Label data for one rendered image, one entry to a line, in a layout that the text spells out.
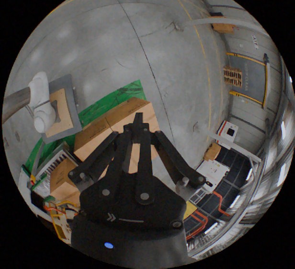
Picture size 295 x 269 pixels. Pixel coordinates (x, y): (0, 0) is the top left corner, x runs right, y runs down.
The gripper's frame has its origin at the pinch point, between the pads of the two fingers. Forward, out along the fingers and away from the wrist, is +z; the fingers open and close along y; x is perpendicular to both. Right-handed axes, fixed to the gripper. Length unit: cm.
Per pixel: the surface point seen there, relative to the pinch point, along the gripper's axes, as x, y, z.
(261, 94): 76, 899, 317
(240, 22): 173, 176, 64
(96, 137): -48, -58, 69
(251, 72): 219, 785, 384
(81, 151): -62, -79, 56
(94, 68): 36, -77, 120
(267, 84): 174, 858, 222
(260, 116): -110, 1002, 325
